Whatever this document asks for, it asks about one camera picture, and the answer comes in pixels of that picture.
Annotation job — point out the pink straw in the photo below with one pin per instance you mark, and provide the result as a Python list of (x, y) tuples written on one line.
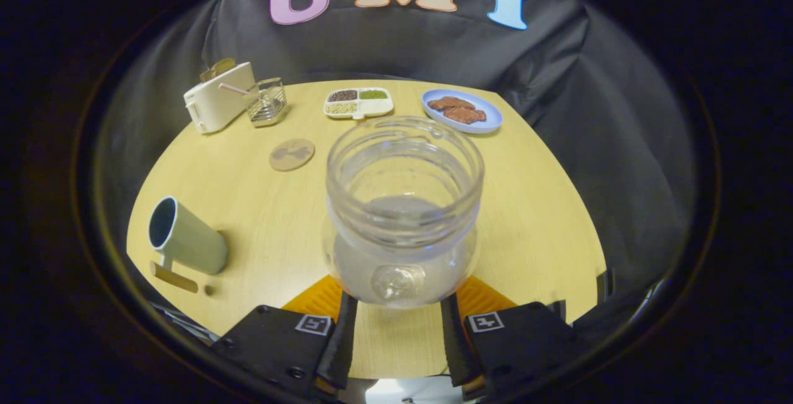
[(232, 88)]

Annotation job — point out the brown toast slice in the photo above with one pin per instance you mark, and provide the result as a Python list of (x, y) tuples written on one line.
[(217, 69)]

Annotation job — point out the black backdrop cloth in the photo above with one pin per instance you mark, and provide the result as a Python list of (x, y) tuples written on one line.
[(588, 113)]

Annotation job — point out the clear plastic bottle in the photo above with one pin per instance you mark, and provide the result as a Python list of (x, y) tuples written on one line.
[(403, 230)]

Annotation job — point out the pale green cup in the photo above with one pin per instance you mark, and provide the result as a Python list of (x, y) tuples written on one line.
[(192, 240)]

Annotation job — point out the brown meat slice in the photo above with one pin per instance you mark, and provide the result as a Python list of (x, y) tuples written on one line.
[(449, 103), (464, 116)]

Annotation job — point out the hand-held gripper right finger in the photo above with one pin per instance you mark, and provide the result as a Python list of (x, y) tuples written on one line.
[(455, 348)]

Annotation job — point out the wooden table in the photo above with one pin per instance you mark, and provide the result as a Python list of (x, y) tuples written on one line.
[(526, 218)]

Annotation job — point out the blue plate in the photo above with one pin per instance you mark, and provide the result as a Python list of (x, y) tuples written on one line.
[(492, 120)]

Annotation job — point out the white toaster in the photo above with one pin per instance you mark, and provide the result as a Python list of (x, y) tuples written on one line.
[(217, 103)]

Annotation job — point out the white divided grain dish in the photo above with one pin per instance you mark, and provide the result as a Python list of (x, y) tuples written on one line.
[(358, 103)]

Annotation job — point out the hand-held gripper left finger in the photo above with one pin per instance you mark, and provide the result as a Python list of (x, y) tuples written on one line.
[(344, 348)]

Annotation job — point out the round cork coaster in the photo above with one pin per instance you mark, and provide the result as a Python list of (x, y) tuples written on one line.
[(292, 155)]

